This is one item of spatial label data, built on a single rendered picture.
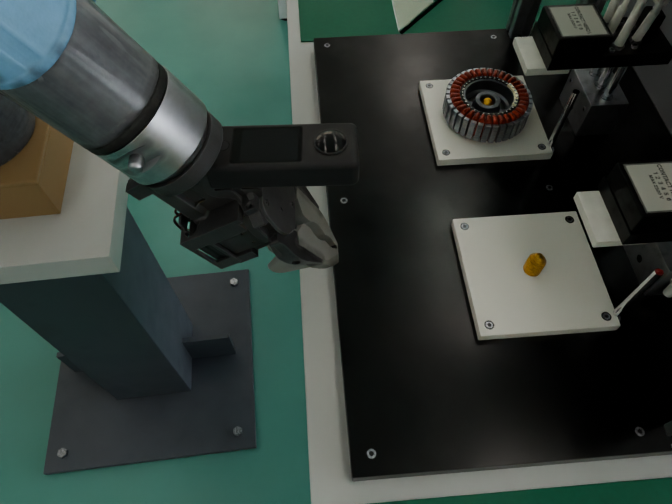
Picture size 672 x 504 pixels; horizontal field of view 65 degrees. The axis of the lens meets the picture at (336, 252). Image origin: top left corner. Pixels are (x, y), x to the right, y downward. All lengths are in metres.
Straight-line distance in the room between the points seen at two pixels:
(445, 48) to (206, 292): 0.92
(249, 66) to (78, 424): 1.32
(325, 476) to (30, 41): 0.43
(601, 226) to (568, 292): 0.10
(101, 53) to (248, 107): 1.59
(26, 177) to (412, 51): 0.56
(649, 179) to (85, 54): 0.47
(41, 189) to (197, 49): 1.54
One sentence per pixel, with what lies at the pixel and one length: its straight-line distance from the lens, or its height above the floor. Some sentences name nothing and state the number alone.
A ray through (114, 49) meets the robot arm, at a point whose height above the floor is 1.10.
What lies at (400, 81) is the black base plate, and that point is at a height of 0.77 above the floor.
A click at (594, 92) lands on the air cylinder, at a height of 0.82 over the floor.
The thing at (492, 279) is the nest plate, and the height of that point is 0.78.
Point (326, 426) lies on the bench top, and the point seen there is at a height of 0.75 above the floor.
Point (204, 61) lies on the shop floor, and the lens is 2.14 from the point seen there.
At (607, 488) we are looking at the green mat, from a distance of 0.61.
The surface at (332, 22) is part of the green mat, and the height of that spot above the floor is 0.75.
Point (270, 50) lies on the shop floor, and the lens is 2.15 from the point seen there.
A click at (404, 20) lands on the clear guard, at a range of 0.50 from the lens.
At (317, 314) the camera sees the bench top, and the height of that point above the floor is 0.75.
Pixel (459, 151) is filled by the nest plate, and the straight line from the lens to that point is 0.72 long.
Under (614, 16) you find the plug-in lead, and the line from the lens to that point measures 0.74.
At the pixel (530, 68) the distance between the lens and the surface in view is 0.70.
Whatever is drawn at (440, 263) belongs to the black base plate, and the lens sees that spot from 0.62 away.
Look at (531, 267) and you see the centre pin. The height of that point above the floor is 0.80.
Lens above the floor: 1.30
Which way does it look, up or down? 58 degrees down
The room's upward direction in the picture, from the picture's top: straight up
